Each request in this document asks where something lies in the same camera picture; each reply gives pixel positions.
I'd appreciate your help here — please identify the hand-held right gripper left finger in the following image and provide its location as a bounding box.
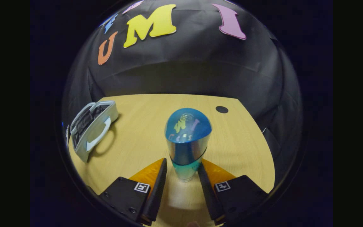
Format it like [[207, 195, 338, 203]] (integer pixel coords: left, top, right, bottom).
[[99, 158, 168, 226]]

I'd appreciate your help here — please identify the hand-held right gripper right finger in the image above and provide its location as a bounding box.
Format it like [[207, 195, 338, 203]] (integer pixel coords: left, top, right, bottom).
[[197, 158, 269, 225]]

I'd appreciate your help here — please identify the blue cap iridescent bottle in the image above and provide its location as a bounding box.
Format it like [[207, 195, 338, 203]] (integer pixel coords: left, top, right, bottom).
[[164, 108, 212, 183]]

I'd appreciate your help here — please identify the pale blue suitcase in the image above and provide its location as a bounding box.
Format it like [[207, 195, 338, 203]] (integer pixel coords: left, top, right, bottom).
[[66, 100, 119, 163]]

